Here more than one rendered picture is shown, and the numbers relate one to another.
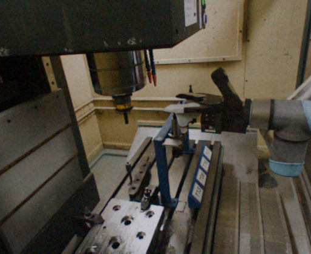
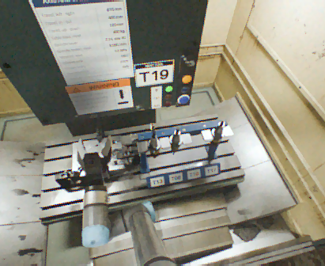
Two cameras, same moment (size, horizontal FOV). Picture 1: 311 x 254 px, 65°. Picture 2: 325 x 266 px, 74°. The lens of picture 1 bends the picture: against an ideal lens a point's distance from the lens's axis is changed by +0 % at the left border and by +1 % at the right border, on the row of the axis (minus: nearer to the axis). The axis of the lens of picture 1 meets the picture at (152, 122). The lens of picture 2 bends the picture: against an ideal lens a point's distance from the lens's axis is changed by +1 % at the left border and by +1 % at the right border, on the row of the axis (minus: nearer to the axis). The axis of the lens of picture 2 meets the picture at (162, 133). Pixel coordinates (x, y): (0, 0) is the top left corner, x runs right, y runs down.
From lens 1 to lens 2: 0.91 m
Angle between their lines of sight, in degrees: 50
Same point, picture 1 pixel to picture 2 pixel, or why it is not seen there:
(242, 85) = (322, 161)
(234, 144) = (264, 188)
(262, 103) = (87, 199)
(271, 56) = not seen: outside the picture
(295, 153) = not seen: hidden behind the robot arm
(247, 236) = (159, 227)
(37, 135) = not seen: hidden behind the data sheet
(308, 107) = (85, 231)
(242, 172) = (237, 206)
